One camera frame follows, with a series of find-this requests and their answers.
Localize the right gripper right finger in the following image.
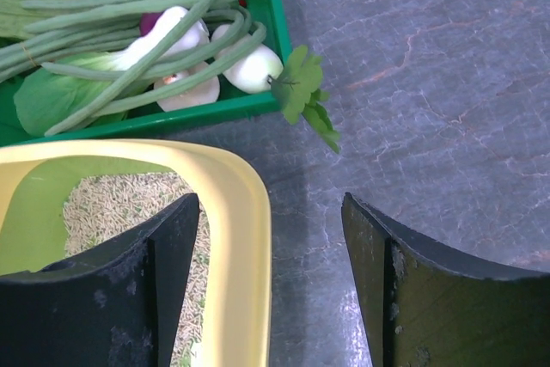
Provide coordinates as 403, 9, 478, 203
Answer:
341, 193, 549, 366

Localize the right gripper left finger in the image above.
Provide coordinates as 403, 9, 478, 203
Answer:
1, 193, 199, 366

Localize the yellow green litter box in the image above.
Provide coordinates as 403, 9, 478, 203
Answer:
1, 139, 272, 366

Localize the cat litter pile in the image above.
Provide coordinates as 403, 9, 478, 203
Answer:
63, 172, 210, 366

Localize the green bok choy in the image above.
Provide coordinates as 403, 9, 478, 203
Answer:
14, 52, 131, 138

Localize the green plastic crate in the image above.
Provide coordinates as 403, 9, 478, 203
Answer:
1, 0, 291, 146

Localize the green long beans bunch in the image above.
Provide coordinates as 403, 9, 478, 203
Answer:
1, 0, 266, 138

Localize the white scallion stalk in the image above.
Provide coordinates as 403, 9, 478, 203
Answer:
42, 5, 211, 74

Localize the purple onion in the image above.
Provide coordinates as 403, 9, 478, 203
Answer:
139, 12, 162, 37

